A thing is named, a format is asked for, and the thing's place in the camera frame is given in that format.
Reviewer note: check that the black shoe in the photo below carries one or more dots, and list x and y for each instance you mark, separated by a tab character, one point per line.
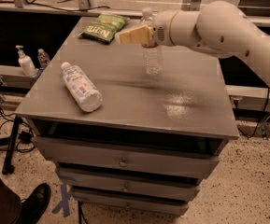
35	205

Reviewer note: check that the white pump dispenser bottle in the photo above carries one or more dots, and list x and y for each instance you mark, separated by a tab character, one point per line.
25	62

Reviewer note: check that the black stand leg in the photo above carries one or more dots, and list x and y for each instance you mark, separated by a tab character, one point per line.
8	168

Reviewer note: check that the green chip bag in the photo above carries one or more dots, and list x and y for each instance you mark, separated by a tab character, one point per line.
104	28

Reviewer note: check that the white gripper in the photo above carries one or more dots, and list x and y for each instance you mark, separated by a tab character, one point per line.
160	29

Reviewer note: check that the blue tape cross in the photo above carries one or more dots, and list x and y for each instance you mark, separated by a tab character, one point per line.
63	204

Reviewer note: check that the grey drawer cabinet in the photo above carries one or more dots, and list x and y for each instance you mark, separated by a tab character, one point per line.
185	109

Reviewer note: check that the bottom grey drawer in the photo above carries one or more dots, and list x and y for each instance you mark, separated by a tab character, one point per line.
87	196

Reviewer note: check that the grey drawer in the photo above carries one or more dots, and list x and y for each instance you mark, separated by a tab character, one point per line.
87	179
87	196
138	159

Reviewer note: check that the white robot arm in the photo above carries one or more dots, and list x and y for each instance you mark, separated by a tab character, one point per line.
219	29

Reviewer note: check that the clear water bottle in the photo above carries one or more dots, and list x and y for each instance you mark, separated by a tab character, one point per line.
152	53

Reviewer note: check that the small clear bottle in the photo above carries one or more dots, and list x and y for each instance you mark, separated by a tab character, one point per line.
43	57

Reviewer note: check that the middle grey drawer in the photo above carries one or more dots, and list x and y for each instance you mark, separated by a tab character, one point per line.
87	179

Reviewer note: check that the white lying bottle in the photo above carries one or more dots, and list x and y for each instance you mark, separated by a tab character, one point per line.
82	89

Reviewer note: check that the top grey drawer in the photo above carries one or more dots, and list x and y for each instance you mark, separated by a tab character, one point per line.
138	159

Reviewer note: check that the black power adapter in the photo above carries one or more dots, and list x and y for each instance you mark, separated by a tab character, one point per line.
25	137

